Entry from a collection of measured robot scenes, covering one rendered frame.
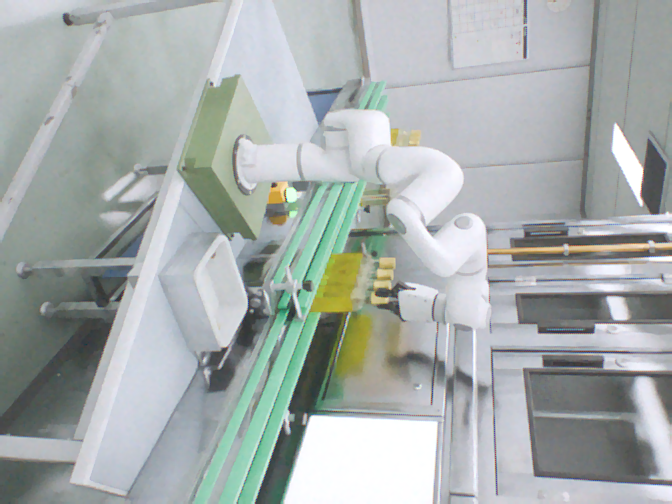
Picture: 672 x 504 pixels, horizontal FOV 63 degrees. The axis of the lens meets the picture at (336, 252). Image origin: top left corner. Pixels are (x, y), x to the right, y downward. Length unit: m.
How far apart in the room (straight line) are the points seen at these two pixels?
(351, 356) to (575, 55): 6.17
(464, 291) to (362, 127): 0.42
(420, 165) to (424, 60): 6.16
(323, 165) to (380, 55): 6.02
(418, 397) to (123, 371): 0.70
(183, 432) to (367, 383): 0.49
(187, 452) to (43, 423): 0.70
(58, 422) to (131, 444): 0.62
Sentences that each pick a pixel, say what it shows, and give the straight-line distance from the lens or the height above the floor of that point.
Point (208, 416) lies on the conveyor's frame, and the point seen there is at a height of 0.84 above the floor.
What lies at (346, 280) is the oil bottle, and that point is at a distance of 1.57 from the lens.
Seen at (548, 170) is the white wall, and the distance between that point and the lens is 7.83.
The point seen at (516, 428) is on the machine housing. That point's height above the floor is 1.48.
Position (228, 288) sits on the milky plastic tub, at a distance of 1.39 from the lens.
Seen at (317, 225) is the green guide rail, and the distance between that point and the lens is 1.65.
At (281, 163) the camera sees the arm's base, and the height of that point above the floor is 0.96.
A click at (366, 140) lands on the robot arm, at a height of 1.19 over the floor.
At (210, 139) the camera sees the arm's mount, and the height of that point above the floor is 0.82.
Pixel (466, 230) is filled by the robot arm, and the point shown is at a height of 1.39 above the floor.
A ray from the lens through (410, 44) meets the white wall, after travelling 7.23.
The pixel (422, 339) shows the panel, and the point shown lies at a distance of 1.57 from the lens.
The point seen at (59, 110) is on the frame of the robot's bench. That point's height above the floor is 0.20.
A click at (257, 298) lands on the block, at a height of 0.86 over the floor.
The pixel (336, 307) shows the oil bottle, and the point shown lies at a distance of 1.54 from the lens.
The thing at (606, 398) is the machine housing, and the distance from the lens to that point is 1.51.
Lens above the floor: 1.43
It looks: 15 degrees down
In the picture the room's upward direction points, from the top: 88 degrees clockwise
